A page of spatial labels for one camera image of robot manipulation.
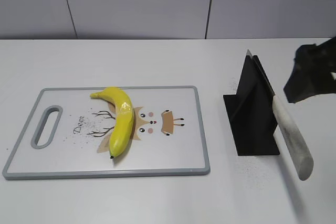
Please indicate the yellow plastic banana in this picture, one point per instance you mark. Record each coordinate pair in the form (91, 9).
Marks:
(122, 130)

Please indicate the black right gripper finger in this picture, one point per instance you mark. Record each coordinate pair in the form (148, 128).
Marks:
(300, 85)

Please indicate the white-handled kitchen knife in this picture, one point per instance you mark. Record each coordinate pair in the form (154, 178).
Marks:
(296, 145)

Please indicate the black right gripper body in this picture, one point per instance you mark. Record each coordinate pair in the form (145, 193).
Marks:
(321, 60)

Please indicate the black knife stand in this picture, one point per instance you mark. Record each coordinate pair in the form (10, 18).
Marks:
(250, 113)

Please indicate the white grey-rimmed cutting board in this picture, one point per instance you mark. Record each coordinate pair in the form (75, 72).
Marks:
(66, 135)

